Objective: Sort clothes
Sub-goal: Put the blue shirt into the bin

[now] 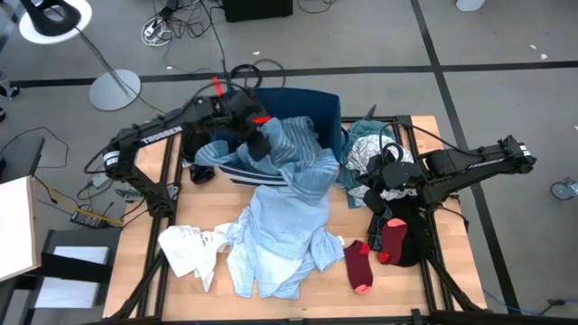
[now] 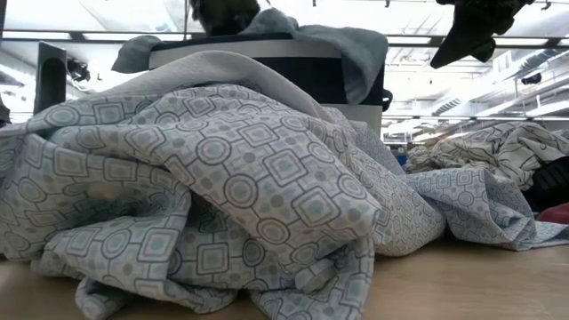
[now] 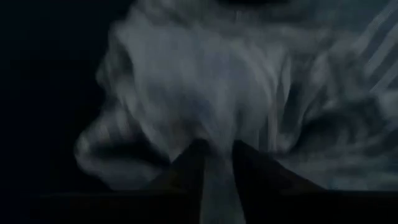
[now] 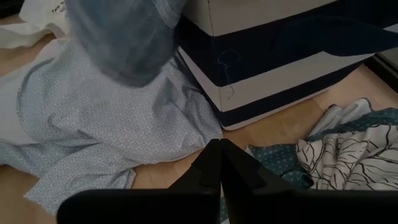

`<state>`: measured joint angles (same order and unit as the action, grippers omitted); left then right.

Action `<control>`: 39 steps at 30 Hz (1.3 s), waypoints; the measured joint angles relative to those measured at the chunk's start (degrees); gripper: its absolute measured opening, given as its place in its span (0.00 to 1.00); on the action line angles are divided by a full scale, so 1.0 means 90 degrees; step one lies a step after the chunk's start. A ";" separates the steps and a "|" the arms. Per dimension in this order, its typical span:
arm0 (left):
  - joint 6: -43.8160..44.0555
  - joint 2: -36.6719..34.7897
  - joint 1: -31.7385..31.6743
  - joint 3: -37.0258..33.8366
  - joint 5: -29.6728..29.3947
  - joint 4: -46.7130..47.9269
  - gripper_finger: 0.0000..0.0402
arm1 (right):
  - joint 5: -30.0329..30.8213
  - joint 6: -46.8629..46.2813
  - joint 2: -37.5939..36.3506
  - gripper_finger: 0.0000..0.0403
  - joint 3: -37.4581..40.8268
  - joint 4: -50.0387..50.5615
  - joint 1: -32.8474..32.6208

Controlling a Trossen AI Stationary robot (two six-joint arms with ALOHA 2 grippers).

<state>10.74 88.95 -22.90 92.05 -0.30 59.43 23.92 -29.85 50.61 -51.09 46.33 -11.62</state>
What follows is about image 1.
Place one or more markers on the black box on floor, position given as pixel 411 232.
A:
pixel 257 9

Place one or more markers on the black white cart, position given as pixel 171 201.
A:
pixel 77 268

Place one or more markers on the small black garment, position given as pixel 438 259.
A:
pixel 202 174

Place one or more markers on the teal garment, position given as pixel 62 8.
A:
pixel 361 131

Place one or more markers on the maroon sock pink toe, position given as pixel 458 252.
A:
pixel 394 241
pixel 359 266

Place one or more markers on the black side table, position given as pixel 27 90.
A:
pixel 20 155

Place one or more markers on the navy white striped fabric basket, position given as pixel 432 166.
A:
pixel 311 106

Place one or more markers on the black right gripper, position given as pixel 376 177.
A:
pixel 395 175

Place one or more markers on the grey caster wheel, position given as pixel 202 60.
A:
pixel 562 189

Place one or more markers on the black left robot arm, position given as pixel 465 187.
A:
pixel 135 135

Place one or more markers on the black power brick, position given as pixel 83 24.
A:
pixel 86 220

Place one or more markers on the white t-shirt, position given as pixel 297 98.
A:
pixel 185 248

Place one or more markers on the white paper tag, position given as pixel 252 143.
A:
pixel 340 241

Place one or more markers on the white black leaf print garment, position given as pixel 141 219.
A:
pixel 368 149

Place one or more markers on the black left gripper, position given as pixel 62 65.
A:
pixel 244 113

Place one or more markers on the plain light blue garment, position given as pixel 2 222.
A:
pixel 289 221

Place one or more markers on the blue striped shirt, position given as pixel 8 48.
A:
pixel 298 153

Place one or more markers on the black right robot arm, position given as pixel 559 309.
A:
pixel 474 162

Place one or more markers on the black aluminium table frame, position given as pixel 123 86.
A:
pixel 426 289

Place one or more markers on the white board desk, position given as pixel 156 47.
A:
pixel 15 225

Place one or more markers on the grey round base pole stand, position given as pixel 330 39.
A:
pixel 115 90

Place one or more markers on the white object on floor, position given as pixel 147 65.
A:
pixel 469 4

